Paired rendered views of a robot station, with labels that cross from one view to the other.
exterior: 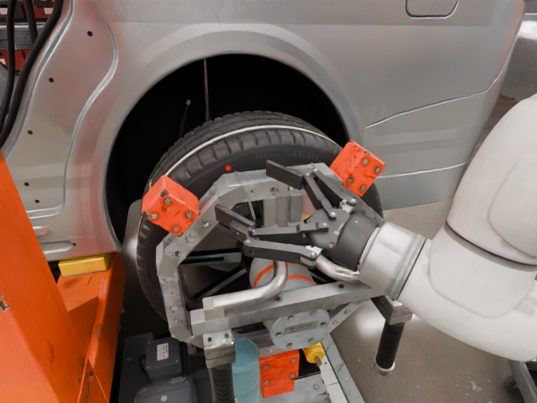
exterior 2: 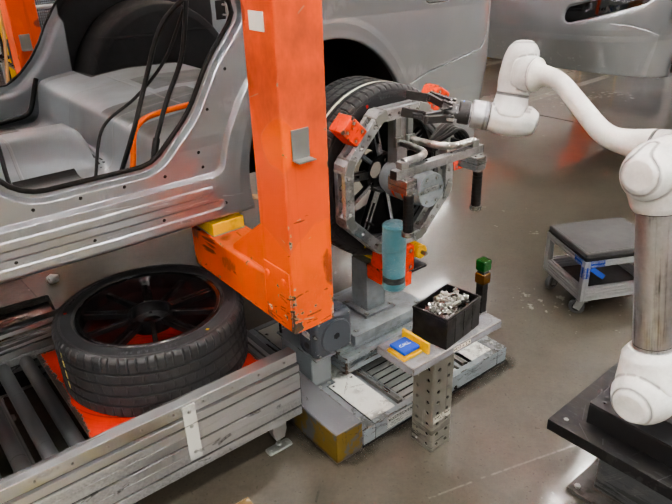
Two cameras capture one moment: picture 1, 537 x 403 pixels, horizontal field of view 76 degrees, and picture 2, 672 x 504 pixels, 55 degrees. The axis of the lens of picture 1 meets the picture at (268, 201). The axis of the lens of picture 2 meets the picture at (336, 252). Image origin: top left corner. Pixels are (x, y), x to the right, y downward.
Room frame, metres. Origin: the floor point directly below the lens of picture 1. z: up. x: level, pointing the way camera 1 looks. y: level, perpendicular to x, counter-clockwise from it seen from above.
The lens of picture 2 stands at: (-1.36, 1.06, 1.69)
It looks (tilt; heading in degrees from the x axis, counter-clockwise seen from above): 27 degrees down; 338
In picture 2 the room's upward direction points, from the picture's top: 2 degrees counter-clockwise
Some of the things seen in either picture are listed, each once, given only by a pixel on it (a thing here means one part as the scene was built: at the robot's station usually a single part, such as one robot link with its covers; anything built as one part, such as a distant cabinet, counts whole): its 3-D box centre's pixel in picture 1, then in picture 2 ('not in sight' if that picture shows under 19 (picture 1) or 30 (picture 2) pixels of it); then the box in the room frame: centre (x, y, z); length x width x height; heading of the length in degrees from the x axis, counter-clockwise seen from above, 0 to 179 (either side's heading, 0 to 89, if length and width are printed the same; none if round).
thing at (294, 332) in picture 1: (285, 293); (410, 182); (0.58, -0.04, 0.85); 0.21 x 0.14 x 0.14; 15
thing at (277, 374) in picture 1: (272, 354); (389, 262); (0.68, -0.01, 0.48); 0.16 x 0.12 x 0.17; 15
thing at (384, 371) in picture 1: (389, 342); (476, 189); (0.46, -0.25, 0.83); 0.04 x 0.04 x 0.16
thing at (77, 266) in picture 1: (87, 255); (219, 220); (0.89, 0.60, 0.71); 0.14 x 0.14 x 0.05; 15
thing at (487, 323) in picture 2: not in sight; (440, 336); (0.20, 0.04, 0.44); 0.43 x 0.17 x 0.03; 105
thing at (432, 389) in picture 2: not in sight; (432, 393); (0.20, 0.07, 0.21); 0.10 x 0.10 x 0.42; 15
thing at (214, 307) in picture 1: (245, 251); (401, 142); (0.50, 0.04, 1.03); 0.19 x 0.18 x 0.11; 15
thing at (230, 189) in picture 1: (276, 273); (397, 177); (0.64, -0.02, 0.85); 0.54 x 0.07 x 0.54; 105
